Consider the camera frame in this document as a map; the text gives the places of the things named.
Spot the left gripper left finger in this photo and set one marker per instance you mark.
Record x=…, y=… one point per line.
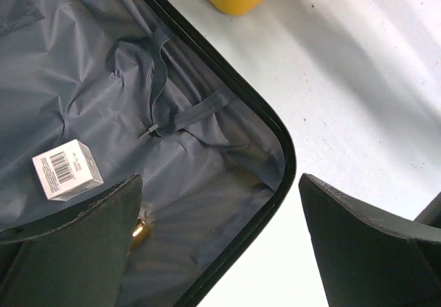
x=75, y=257

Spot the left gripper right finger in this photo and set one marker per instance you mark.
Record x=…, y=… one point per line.
x=367, y=256

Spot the space print kids suitcase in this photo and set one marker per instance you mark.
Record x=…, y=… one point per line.
x=150, y=97

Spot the small white barcode box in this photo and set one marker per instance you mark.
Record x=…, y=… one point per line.
x=67, y=171

